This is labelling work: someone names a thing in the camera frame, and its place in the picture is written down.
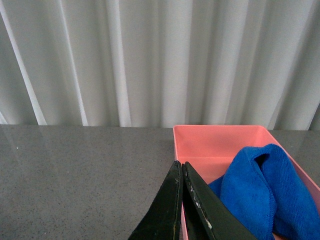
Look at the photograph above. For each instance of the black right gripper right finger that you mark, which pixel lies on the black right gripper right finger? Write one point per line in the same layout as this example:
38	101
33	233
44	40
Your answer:
205	216

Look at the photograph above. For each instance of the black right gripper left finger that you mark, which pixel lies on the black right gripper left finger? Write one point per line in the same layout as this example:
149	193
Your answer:
163	218

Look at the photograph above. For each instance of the blue microfiber cloth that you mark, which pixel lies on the blue microfiber cloth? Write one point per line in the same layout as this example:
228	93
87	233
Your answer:
262	189

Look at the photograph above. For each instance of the pink plastic box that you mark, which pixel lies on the pink plastic box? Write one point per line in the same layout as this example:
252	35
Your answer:
211	148

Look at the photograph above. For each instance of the white curtain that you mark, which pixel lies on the white curtain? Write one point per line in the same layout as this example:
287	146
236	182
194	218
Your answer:
160	63

